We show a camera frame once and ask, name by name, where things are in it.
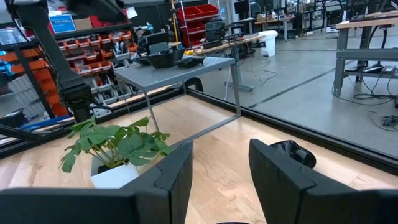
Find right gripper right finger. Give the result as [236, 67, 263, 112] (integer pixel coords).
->
[248, 138, 355, 224]

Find wooden desk with grey leg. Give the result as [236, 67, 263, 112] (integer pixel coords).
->
[198, 34, 265, 93]

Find black leaf-shaped mini plate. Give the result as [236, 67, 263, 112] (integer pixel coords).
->
[269, 139, 317, 169]
[133, 55, 153, 67]

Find grey perforated metal shelf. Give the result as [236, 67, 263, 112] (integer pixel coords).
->
[113, 55, 242, 147]

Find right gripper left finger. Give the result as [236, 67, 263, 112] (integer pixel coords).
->
[121, 139, 194, 224]

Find black cables under workbench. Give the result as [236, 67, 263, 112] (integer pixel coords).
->
[331, 71, 398, 131]

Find cardboard box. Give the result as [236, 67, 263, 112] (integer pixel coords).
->
[73, 17, 94, 31]

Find yellow hanging cable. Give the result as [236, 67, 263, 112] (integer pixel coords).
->
[170, 0, 180, 49]

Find black wavy square mini plate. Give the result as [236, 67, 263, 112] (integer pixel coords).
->
[145, 47, 187, 70]

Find small black square footed plate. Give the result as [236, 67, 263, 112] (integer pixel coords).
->
[173, 55, 206, 70]

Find white trash bin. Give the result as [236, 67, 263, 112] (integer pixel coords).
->
[258, 30, 279, 58]

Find storage rack with orange bins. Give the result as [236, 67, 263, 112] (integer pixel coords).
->
[0, 30, 137, 119]

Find wooden workbench with grey legs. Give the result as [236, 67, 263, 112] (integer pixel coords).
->
[332, 17, 398, 97]

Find red bin rack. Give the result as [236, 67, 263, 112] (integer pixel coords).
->
[177, 3, 220, 47]

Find blue sign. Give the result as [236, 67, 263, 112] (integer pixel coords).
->
[49, 14, 77, 34]

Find black equipment on desk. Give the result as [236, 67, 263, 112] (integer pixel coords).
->
[203, 19, 228, 49]

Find green plant in white pot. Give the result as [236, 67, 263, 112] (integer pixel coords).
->
[59, 116, 172, 190]

